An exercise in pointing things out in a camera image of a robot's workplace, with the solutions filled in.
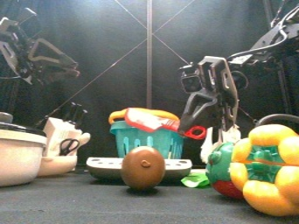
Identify white pot with black lid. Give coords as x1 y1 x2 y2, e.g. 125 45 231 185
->
0 111 48 188

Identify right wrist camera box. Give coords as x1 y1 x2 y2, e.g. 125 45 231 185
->
179 64 204 94

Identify green toy leaf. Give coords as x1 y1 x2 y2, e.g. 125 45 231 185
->
180 171 211 189

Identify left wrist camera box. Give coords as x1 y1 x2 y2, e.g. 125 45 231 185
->
0 7 40 33

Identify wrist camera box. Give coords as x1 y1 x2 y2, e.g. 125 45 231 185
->
179 64 204 94
0 7 40 33

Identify white toy spatula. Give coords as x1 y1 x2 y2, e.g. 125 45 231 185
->
199 126 216 164

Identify grey tray with holes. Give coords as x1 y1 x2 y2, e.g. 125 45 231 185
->
85 157 193 181

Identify black toy scissors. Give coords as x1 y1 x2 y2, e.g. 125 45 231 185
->
58 137 81 157

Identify black knife handle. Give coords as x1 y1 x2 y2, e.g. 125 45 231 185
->
62 101 77 123
76 108 89 130
71 103 83 124

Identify teal basket with orange handle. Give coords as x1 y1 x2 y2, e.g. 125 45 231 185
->
107 108 185 160

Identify white toy knife block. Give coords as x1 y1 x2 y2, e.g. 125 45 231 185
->
41 116 92 158

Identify yellow toy bell pepper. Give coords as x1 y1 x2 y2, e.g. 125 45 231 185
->
228 123 299 217

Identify red and green toy tomato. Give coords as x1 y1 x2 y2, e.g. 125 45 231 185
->
204 141 248 200

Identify red toy cleaver knife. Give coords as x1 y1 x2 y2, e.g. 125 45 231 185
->
124 107 208 141

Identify metal frame pole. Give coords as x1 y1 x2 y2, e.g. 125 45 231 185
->
144 0 153 109

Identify black curved pan handle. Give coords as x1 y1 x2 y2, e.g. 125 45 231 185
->
255 113 299 132

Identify brown egg-shaped toy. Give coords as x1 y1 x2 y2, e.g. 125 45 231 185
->
119 145 167 192

